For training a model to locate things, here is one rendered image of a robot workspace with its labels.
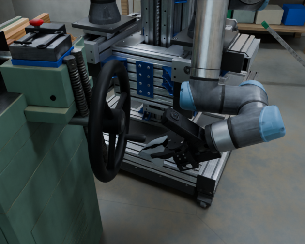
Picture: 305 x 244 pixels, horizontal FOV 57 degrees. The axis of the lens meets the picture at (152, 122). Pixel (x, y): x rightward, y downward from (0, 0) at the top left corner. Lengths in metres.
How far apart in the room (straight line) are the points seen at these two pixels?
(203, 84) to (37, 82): 0.38
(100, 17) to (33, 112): 0.79
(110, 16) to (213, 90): 0.78
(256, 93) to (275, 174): 1.13
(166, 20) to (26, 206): 0.94
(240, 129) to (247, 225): 0.93
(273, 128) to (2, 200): 0.57
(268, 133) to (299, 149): 1.41
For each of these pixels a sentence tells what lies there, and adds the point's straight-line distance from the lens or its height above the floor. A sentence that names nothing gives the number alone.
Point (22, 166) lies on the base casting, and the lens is 0.69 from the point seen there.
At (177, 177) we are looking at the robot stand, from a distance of 1.44.
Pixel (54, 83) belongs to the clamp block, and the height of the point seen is 0.93.
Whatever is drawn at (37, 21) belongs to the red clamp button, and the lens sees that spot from 0.69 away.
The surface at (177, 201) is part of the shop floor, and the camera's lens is 1.55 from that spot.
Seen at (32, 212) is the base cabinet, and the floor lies 0.63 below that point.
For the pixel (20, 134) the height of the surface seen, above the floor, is 0.83.
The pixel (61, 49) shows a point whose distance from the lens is 0.63.
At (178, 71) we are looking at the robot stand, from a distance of 1.10.
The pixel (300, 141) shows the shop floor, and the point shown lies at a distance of 2.14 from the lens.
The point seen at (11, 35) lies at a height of 0.94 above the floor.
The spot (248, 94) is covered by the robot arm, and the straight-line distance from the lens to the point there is 0.73.
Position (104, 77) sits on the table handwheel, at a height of 0.95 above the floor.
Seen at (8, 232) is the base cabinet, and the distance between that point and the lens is 0.73.
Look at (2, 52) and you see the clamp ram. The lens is 0.73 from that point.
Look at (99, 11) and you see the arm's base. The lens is 1.37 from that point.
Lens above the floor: 1.20
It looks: 36 degrees down
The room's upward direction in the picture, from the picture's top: straight up
